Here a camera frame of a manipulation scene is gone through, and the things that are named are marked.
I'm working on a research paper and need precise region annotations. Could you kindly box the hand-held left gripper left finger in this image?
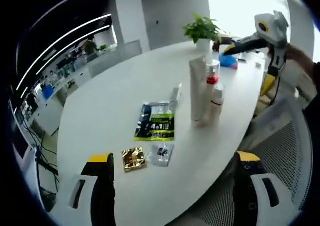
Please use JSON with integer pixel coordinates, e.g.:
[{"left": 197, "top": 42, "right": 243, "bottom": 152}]
[{"left": 67, "top": 152, "right": 116, "bottom": 226}]

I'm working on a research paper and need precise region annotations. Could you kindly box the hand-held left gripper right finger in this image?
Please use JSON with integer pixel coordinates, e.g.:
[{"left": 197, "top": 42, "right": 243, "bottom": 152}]
[{"left": 233, "top": 150, "right": 281, "bottom": 226}]

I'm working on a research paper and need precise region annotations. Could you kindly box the gold foil skincare sachet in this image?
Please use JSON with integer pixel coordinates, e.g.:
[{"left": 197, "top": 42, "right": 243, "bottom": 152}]
[{"left": 121, "top": 147, "right": 147, "bottom": 173}]

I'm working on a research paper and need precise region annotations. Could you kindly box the white bottle red collar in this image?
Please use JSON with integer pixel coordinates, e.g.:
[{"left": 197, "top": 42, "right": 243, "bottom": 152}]
[{"left": 201, "top": 60, "right": 222, "bottom": 123}]

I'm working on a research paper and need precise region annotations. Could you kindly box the white skincare tube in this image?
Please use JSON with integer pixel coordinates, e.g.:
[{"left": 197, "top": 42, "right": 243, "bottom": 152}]
[{"left": 189, "top": 55, "right": 209, "bottom": 123}]

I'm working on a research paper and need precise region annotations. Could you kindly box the clear skincare sachet dark print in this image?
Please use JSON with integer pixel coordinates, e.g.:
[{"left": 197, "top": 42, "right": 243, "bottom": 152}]
[{"left": 147, "top": 143, "right": 175, "bottom": 167}]

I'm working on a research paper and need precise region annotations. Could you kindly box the small clear skincare box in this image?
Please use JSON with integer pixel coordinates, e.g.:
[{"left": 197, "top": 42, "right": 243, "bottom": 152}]
[{"left": 169, "top": 83, "right": 183, "bottom": 107}]

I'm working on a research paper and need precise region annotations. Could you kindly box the dark green skincare packet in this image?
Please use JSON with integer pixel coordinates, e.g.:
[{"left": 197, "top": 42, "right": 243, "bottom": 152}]
[{"left": 134, "top": 100, "right": 176, "bottom": 143}]

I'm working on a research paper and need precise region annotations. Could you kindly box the blue storage box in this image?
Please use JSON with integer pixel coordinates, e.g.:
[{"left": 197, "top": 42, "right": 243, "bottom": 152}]
[{"left": 42, "top": 87, "right": 55, "bottom": 99}]

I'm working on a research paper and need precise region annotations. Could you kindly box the blue packet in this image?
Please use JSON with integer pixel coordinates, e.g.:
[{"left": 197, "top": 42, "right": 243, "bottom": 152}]
[{"left": 218, "top": 53, "right": 239, "bottom": 69}]

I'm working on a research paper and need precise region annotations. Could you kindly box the dark red plant pot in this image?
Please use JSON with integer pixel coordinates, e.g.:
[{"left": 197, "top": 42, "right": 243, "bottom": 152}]
[{"left": 212, "top": 35, "right": 234, "bottom": 52}]

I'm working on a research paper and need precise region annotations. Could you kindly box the grey mesh office chair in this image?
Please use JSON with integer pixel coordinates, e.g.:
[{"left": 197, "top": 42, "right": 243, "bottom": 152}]
[{"left": 192, "top": 95, "right": 314, "bottom": 226}]

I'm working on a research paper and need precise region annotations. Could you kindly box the green potted plant white pot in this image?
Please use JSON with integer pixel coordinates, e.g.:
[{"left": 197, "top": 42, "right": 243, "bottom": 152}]
[{"left": 183, "top": 13, "right": 223, "bottom": 52}]

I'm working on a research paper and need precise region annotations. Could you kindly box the black cable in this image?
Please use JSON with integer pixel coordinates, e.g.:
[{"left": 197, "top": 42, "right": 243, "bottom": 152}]
[{"left": 269, "top": 74, "right": 283, "bottom": 107}]

